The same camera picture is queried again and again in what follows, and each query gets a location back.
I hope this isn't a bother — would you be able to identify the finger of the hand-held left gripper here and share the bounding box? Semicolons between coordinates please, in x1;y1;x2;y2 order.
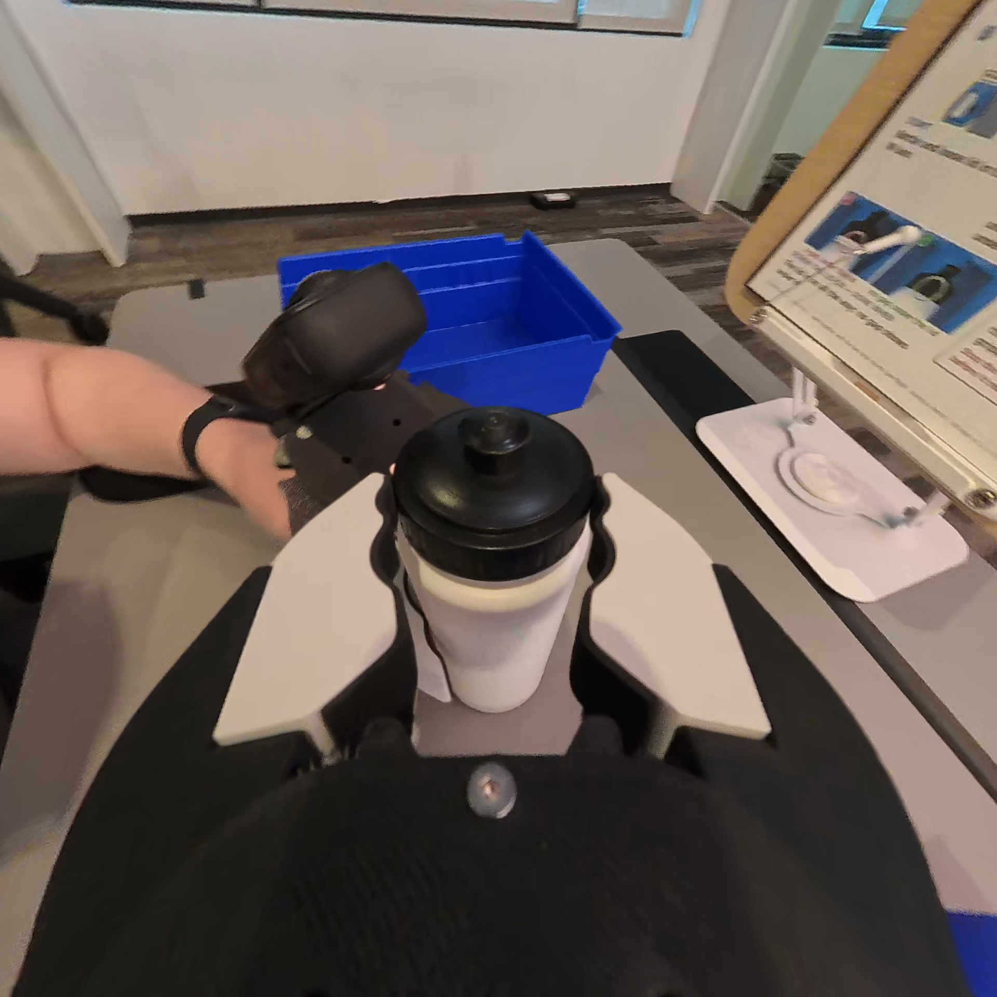
393;545;454;704

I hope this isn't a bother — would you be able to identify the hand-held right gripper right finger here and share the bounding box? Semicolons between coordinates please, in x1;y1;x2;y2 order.
571;471;774;758

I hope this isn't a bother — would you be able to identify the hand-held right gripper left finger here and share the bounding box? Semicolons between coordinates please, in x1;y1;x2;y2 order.
211;474;416;755

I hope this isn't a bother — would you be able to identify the white bottle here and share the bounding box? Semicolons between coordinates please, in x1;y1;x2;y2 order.
401;545;591;713

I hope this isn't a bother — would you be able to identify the blue plastic object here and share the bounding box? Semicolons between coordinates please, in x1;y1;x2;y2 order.
278;231;623;414

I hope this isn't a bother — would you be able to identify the black bottle lid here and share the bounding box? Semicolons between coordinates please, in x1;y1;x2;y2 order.
392;407;597;584

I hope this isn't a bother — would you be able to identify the blue plastic bin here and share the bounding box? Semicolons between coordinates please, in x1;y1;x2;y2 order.
946;910;997;997

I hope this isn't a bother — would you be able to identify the person's left forearm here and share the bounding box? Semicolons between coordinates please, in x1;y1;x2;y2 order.
0;336;215;480

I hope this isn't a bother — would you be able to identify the person's left hand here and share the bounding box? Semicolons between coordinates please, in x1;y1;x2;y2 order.
210;424;301;540

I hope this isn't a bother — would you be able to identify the black wristband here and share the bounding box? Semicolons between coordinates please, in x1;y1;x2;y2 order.
181;396;277;488

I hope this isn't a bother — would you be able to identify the white framed window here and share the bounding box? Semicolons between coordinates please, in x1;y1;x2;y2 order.
66;0;702;36

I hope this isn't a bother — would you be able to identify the black mesh trash can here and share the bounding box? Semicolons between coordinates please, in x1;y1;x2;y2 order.
751;152;803;219

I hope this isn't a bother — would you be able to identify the instruction sheet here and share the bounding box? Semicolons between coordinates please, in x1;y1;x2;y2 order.
748;0;997;468

